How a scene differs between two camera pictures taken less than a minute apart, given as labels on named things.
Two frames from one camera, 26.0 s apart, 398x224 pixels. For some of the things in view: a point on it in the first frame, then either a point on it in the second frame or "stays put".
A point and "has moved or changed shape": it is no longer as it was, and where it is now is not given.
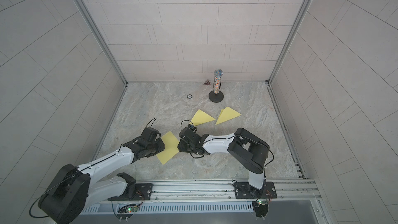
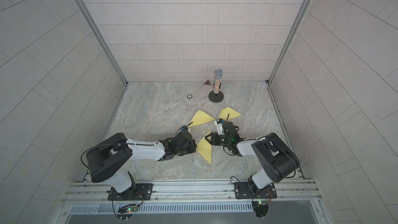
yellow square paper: x=200 y=117 stays put
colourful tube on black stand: x=216 y=96 stays put
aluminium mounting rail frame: x=301 y=194 stays put
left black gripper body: x=155 y=148 -> x=189 y=148
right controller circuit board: x=261 y=208 stays put
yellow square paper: x=171 y=143 has moved or changed shape
